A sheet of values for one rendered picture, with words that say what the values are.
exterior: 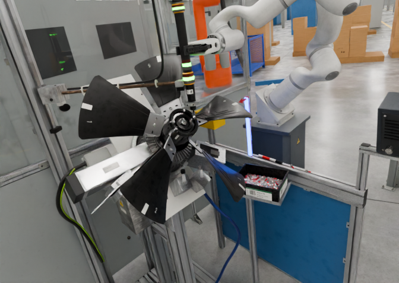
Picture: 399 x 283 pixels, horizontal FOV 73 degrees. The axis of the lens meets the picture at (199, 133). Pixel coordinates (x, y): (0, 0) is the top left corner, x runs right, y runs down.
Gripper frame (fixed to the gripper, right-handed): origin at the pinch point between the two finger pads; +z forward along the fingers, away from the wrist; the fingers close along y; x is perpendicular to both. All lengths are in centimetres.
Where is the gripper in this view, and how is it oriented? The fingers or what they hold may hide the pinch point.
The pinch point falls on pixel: (184, 50)
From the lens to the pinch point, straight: 105.5
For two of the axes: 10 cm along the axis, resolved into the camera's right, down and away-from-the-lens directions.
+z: -7.2, 3.4, -6.1
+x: -1.2, -9.2, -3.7
